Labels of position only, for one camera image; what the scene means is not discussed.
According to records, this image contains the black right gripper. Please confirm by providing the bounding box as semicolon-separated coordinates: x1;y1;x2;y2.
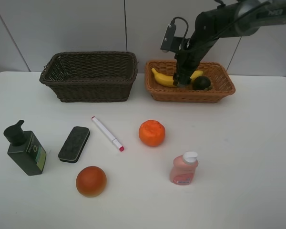
173;36;217;87

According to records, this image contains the yellow banana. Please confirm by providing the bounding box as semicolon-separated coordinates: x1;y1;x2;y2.
151;68;204;87

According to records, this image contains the dark green mangosteen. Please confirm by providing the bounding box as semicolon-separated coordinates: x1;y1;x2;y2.
193;76;211;90

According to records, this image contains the orange tangerine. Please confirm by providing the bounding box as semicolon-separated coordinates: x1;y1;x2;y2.
139;120;165;147

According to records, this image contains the pink lotion bottle white cap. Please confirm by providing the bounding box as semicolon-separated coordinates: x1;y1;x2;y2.
170;151;198;186

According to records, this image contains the black whiteboard eraser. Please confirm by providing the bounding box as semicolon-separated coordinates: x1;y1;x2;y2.
58;126;90;163

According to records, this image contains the dark green pump bottle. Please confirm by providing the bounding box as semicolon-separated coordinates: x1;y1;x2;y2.
3;120;46;176

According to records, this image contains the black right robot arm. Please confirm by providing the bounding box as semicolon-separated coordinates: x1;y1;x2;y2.
173;0;286;86

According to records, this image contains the light brown wicker basket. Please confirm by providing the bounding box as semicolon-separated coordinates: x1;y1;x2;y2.
145;60;235;103

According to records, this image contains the white marker pink cap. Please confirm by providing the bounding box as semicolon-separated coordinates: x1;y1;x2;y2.
91;116;124;152

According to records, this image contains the dark brown wicker basket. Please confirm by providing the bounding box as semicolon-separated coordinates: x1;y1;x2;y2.
40;51;138;103

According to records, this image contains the red-orange round fruit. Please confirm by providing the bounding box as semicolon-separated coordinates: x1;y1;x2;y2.
76;166;107;198

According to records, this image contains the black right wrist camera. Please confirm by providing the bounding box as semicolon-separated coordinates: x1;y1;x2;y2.
160;21;189;53

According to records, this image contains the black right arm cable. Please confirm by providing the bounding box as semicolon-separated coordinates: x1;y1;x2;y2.
170;16;189;40

